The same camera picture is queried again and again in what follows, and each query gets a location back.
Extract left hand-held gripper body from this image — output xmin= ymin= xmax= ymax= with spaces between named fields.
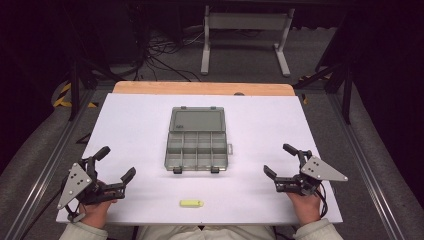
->
xmin=56 ymin=155 xmax=127 ymax=224

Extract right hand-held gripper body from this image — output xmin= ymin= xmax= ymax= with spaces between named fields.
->
xmin=274 ymin=150 xmax=349 ymax=197

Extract person's left hand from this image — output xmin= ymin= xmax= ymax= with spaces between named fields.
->
xmin=79 ymin=179 xmax=118 ymax=230

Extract person's right hand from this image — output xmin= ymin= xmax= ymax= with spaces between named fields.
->
xmin=286 ymin=190 xmax=323 ymax=227

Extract black metal stand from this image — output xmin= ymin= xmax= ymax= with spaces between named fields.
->
xmin=341 ymin=64 xmax=354 ymax=125
xmin=67 ymin=58 xmax=82 ymax=122

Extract small yellow eraser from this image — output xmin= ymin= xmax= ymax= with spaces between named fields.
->
xmin=179 ymin=199 xmax=205 ymax=208

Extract clear plastic compartment box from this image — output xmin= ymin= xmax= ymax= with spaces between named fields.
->
xmin=164 ymin=105 xmax=234 ymax=175

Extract aluminium rail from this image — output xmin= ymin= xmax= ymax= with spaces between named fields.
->
xmin=3 ymin=89 xmax=100 ymax=240
xmin=327 ymin=93 xmax=407 ymax=240

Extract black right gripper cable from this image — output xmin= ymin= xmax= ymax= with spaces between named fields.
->
xmin=314 ymin=181 xmax=330 ymax=218

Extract black floor cables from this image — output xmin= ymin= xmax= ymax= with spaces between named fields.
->
xmin=131 ymin=28 xmax=205 ymax=83

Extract grey metal table frame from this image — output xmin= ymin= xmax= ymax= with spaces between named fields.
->
xmin=200 ymin=4 xmax=296 ymax=78

